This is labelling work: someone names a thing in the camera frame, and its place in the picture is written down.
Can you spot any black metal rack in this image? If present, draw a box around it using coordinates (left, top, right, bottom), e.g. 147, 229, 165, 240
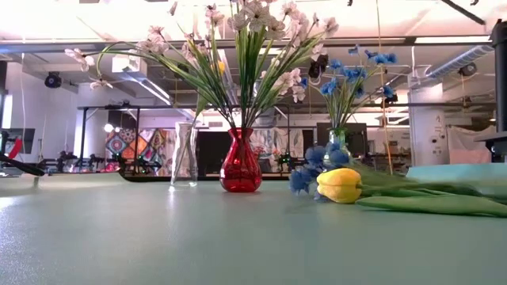
77, 102, 292, 175

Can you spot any colourful patchwork quilt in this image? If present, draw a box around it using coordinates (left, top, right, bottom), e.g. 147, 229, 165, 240
105, 127, 175, 175

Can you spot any green table mat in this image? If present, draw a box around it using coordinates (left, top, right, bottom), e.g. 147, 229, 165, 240
0, 161, 507, 285

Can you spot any black background monitor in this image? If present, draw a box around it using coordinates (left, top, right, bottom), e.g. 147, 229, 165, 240
315, 121, 368, 159

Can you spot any clear glass vase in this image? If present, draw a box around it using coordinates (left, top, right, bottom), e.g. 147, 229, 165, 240
170, 121, 199, 188

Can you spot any black curved cable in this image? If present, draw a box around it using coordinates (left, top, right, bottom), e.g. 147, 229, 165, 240
0, 152, 45, 177

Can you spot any green glass vase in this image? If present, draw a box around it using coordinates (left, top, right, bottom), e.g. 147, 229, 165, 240
322, 127, 353, 169

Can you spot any black ceiling spotlight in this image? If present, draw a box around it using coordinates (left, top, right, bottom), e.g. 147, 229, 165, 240
459, 62, 478, 78
44, 71, 63, 89
308, 54, 330, 79

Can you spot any blue artificial flower bunch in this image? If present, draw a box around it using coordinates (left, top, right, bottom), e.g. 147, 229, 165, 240
303, 43, 399, 131
288, 143, 352, 199

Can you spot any red glass vase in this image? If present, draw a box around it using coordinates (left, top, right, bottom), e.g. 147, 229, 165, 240
219, 127, 264, 194

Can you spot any black cabinet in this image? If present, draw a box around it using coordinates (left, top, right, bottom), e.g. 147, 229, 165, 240
196, 130, 233, 177

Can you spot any silver ventilation duct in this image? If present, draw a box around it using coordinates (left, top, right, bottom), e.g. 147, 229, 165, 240
425, 44, 496, 80

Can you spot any white pillar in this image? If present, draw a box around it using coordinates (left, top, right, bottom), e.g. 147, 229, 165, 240
407, 81, 451, 167

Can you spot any white hanging sheet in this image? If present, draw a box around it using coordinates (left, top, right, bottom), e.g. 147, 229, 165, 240
446, 124, 497, 165

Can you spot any dark side monitor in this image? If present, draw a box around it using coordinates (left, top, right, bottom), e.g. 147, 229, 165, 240
0, 127, 36, 155

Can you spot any white flower stem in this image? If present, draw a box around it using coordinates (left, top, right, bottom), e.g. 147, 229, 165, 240
204, 0, 288, 130

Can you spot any floral printed cloth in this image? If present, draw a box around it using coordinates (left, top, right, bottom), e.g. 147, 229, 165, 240
249, 127, 305, 172

